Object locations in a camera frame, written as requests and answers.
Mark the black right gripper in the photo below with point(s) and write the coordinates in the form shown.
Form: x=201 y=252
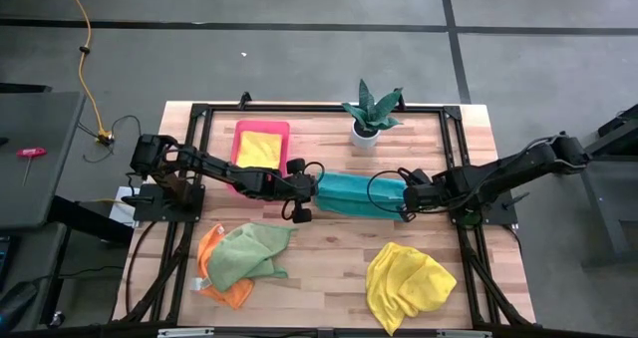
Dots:
x=418 y=196

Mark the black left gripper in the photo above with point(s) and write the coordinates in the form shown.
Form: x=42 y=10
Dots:
x=291 y=186

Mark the teal microfiber towel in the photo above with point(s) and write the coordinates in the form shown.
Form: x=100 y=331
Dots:
x=359 y=196

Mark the yellow microfiber towel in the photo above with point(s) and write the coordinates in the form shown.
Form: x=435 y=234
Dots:
x=409 y=283
x=259 y=149

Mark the pink plastic bin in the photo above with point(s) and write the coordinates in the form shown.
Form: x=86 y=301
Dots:
x=259 y=126

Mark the green microfiber towel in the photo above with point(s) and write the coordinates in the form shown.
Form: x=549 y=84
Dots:
x=244 y=255

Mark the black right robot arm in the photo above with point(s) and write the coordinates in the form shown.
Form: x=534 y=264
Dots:
x=523 y=168

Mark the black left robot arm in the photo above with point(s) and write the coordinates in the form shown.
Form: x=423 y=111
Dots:
x=219 y=168

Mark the orange microfiber towel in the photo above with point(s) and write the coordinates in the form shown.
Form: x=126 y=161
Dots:
x=204 y=250

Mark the green plant in white pot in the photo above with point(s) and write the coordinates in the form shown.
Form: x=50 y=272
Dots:
x=366 y=128

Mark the grey metal bench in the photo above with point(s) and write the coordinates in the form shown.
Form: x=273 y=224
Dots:
x=604 y=203

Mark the white box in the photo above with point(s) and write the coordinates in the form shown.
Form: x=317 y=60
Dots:
x=127 y=206

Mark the grey side table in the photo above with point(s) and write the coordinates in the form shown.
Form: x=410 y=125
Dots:
x=35 y=153

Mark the black handheld device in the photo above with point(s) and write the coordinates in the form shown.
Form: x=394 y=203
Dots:
x=17 y=303

